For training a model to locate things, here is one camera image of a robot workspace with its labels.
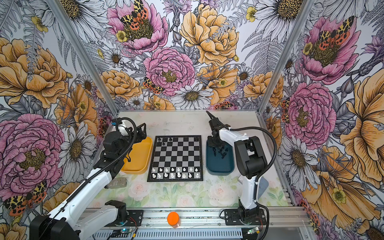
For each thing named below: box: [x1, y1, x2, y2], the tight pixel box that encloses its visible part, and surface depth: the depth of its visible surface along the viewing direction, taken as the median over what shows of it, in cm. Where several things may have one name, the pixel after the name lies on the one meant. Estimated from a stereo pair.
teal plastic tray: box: [206, 139, 235, 176], surface depth 95 cm
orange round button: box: [167, 211, 181, 229], surface depth 67 cm
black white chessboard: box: [147, 135, 204, 182], surface depth 94 cm
